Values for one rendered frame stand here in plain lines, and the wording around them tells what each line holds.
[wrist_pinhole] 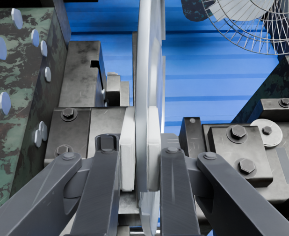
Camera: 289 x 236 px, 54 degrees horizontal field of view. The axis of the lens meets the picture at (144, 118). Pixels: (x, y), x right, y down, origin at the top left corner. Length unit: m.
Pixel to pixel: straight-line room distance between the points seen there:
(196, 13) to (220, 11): 0.72
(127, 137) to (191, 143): 0.36
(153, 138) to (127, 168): 0.02
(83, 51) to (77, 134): 0.20
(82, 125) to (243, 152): 0.25
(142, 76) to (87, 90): 0.31
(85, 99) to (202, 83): 1.79
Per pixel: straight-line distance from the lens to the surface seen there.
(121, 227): 0.51
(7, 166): 0.33
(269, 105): 0.54
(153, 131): 0.16
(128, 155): 0.15
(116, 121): 0.40
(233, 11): 1.18
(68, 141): 0.40
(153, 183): 0.16
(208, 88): 2.19
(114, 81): 0.65
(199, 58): 2.38
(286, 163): 0.53
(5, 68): 0.42
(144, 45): 0.18
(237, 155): 0.47
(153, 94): 0.26
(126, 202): 0.49
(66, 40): 0.57
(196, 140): 0.51
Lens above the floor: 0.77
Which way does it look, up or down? 1 degrees up
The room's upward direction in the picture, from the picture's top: 89 degrees clockwise
